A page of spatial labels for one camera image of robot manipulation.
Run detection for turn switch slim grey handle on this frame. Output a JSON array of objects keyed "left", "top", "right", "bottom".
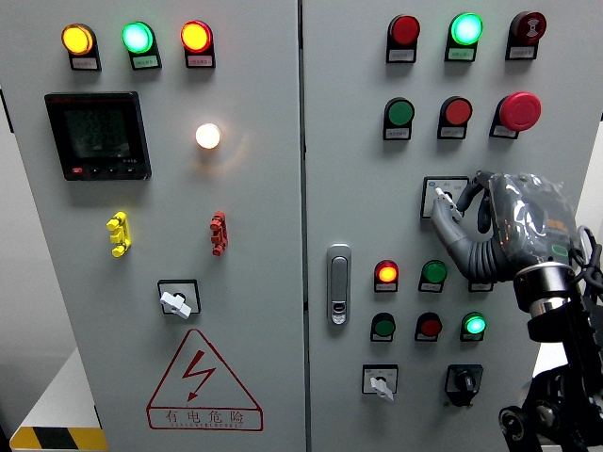
[{"left": 420, "top": 175, "right": 471, "bottom": 221}]

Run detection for small unlit green lamp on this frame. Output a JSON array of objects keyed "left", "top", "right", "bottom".
[{"left": 421, "top": 259, "right": 448, "bottom": 284}]

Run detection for large red stop button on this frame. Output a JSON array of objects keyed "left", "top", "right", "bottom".
[{"left": 498, "top": 90, "right": 543, "bottom": 133}]

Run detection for small lit green lamp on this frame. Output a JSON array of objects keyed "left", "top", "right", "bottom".
[{"left": 461, "top": 312, "right": 488, "bottom": 336}]

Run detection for large red push button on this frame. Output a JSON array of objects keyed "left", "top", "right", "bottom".
[{"left": 439, "top": 96, "right": 474, "bottom": 128}]

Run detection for small red push button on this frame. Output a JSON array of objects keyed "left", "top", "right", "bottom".
[{"left": 416, "top": 312, "right": 444, "bottom": 337}]

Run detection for small lit red lamp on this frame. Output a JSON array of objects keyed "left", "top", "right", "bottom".
[{"left": 374, "top": 259, "right": 400, "bottom": 284}]

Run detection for grey cabinet door with lock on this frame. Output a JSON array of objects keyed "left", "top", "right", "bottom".
[{"left": 303, "top": 0, "right": 603, "bottom": 452}]

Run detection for large green push button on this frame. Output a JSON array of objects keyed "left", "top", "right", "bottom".
[{"left": 384, "top": 97, "right": 416, "bottom": 128}]

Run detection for small green push button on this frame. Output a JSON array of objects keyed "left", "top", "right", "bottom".
[{"left": 370, "top": 312, "right": 397, "bottom": 337}]

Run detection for dark red buzzer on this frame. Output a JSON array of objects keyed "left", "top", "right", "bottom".
[{"left": 510, "top": 10, "right": 548, "bottom": 45}]

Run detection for silver door lock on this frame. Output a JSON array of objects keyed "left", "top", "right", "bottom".
[{"left": 326, "top": 243, "right": 352, "bottom": 327}]

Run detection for large lit green lamp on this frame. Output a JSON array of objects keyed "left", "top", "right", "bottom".
[
  {"left": 122, "top": 21, "right": 155, "bottom": 55},
  {"left": 449, "top": 12, "right": 484, "bottom": 47}
]

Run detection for large unlit red lamp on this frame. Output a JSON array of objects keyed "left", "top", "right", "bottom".
[{"left": 387, "top": 14, "right": 421, "bottom": 47}]

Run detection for grey cabinet door with display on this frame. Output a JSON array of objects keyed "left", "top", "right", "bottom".
[{"left": 0, "top": 0, "right": 303, "bottom": 452}]

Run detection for lit white lamp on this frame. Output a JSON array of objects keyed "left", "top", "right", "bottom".
[{"left": 194, "top": 122, "right": 222, "bottom": 151}]

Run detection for large lit red lamp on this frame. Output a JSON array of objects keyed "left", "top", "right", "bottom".
[{"left": 180, "top": 20, "right": 214, "bottom": 54}]

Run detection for red warning triangle sign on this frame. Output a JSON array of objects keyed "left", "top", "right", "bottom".
[{"left": 146, "top": 328, "right": 265, "bottom": 432}]

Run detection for black display meter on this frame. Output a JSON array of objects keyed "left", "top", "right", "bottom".
[{"left": 44, "top": 90, "right": 153, "bottom": 182}]

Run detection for large lit yellow lamp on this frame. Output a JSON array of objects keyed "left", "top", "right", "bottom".
[{"left": 60, "top": 23, "right": 95, "bottom": 57}]

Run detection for black yellow striped tape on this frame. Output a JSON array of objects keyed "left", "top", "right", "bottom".
[{"left": 8, "top": 426, "right": 109, "bottom": 452}]

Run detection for turn switch black handle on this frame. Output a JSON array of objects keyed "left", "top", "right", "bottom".
[{"left": 443, "top": 363, "right": 484, "bottom": 409}]

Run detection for small turn switch white handle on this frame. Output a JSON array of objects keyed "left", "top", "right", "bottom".
[{"left": 361, "top": 363, "right": 399, "bottom": 403}]

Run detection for small red handle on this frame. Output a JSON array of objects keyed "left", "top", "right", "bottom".
[{"left": 209, "top": 210, "right": 229, "bottom": 257}]

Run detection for turn switch broad white handle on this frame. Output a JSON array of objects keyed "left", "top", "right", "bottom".
[{"left": 156, "top": 279, "right": 203, "bottom": 321}]

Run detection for small yellow handle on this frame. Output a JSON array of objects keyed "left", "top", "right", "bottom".
[{"left": 106, "top": 211, "right": 133, "bottom": 258}]

